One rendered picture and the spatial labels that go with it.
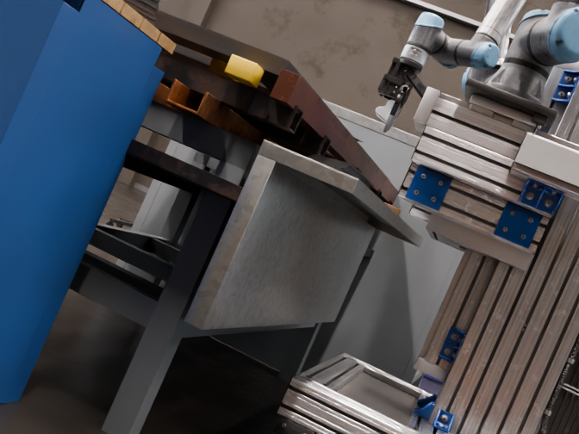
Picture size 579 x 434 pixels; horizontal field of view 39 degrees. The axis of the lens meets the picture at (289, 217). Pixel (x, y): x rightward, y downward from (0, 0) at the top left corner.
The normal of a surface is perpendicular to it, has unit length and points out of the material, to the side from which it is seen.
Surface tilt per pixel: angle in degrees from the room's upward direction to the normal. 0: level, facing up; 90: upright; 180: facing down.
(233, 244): 90
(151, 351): 90
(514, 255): 90
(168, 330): 90
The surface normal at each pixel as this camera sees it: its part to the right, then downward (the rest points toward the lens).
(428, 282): -0.25, -0.11
